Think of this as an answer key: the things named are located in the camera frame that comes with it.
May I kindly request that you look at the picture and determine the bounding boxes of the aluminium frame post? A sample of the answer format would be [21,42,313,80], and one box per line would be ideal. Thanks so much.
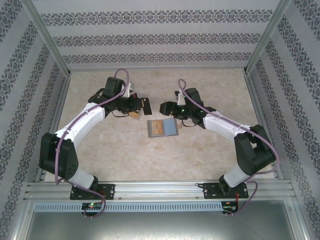
[243,0,295,76]
[23,0,73,77]

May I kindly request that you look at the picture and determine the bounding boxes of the right circuit board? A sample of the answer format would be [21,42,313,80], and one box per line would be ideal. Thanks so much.
[222,201,239,213]

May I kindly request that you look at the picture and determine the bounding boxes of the black card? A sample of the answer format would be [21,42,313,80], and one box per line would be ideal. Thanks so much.
[140,97,154,116]

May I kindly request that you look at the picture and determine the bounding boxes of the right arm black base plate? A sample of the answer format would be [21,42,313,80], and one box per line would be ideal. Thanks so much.
[202,182,250,200]

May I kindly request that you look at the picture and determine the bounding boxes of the clear acrylic card box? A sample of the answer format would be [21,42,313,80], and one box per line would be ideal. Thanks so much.
[128,109,147,123]

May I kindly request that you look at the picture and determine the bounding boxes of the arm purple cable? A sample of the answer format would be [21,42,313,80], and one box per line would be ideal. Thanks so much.
[54,68,131,220]
[176,78,279,218]

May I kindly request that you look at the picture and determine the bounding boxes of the aluminium mounting rail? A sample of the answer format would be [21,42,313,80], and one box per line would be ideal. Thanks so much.
[23,181,298,201]

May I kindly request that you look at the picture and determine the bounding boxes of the blue card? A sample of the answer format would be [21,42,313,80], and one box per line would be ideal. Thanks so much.
[163,119,179,136]

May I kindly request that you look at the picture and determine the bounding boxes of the slotted grey cable duct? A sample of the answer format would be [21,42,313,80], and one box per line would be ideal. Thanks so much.
[33,201,224,213]

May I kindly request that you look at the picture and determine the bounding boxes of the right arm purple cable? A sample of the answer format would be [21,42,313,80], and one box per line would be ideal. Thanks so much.
[176,78,279,218]

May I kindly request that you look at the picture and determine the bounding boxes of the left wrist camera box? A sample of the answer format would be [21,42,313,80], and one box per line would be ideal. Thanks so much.
[124,81,137,98]

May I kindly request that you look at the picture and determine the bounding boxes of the grey card holder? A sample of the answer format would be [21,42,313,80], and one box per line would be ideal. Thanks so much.
[146,118,180,139]

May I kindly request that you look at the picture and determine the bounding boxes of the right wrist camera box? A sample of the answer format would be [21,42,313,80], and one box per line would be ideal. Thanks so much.
[174,90,186,106]

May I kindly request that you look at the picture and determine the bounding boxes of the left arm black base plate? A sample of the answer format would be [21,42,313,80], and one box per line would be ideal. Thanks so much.
[69,183,116,201]

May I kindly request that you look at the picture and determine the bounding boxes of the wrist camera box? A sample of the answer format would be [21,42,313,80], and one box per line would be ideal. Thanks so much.
[124,81,137,98]
[174,90,186,106]

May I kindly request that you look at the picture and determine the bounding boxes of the circuit board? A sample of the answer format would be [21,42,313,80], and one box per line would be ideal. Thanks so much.
[222,201,239,213]
[81,202,103,211]

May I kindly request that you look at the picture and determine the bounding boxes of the left circuit board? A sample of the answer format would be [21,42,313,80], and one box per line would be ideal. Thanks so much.
[81,202,103,211]

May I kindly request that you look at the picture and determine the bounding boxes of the grey metal panel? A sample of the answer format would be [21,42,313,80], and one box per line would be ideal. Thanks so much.
[23,211,300,240]

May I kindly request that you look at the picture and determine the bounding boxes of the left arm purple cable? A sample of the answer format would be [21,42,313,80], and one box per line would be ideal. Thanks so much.
[54,68,131,220]

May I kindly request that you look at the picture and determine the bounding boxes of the aluminium table side rail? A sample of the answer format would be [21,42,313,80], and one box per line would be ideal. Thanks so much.
[243,72,285,181]
[33,73,73,183]

